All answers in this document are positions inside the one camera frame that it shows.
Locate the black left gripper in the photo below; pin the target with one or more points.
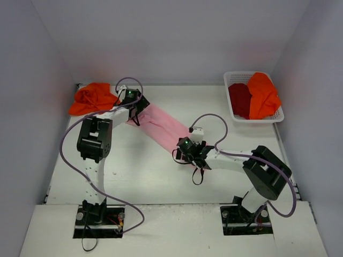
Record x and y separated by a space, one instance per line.
144 101

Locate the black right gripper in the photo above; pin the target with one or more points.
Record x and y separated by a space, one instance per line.
181 154

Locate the pink t shirt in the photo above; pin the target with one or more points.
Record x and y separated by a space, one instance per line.
161 127

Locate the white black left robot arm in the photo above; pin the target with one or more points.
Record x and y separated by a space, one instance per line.
94 145

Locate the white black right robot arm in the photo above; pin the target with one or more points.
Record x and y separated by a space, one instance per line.
266 172

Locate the orange t shirt on table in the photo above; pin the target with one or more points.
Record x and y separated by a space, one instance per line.
91 98

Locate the dark red t shirt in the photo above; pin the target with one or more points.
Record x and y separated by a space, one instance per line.
240 99

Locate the white plastic basket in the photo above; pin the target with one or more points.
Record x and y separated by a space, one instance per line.
234 77

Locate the orange t shirt in basket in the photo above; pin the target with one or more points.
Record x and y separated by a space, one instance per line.
264 101

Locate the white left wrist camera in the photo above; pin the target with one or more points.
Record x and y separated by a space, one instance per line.
122 88

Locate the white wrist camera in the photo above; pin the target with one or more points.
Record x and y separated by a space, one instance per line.
122 88
196 135

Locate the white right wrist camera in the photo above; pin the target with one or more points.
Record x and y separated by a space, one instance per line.
196 135

